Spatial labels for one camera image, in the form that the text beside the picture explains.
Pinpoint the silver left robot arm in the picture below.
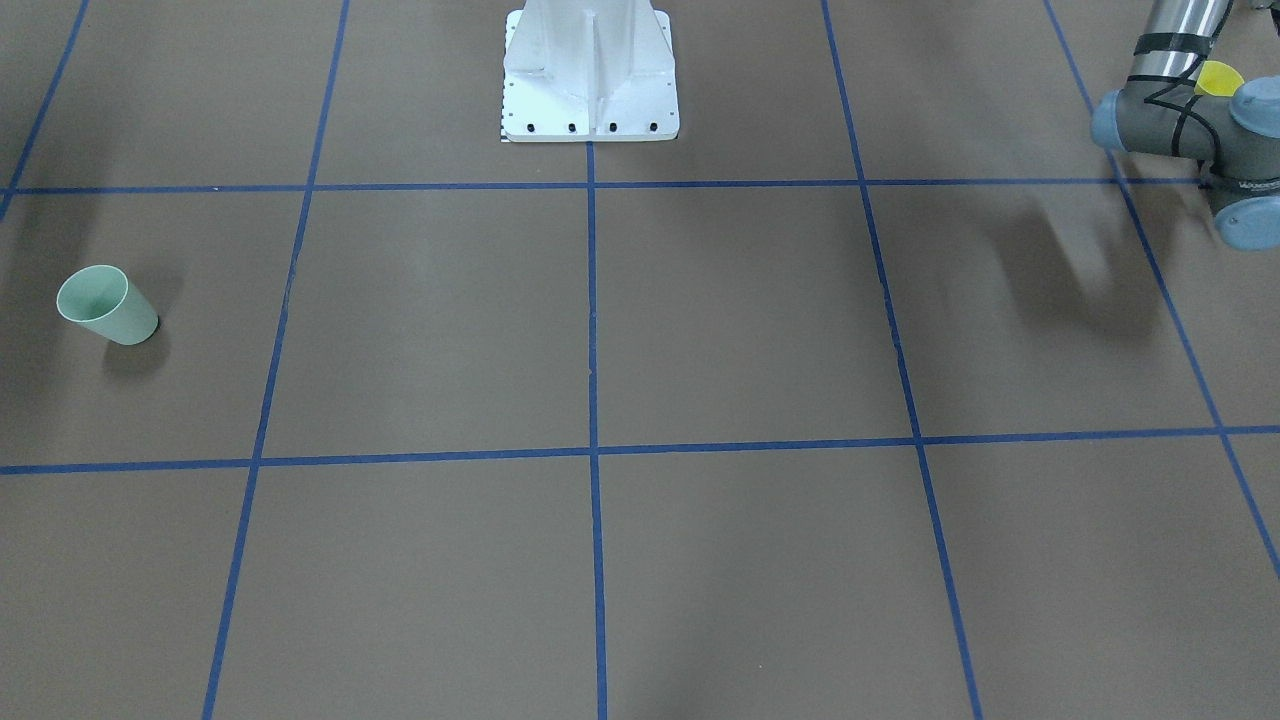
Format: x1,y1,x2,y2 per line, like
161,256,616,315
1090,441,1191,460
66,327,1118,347
1091,1,1279,251

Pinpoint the yellow cup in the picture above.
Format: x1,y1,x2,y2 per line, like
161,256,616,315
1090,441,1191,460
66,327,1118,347
1194,60,1245,97

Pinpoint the green cup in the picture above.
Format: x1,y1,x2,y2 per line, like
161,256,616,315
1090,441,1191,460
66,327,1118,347
55,264,160,346

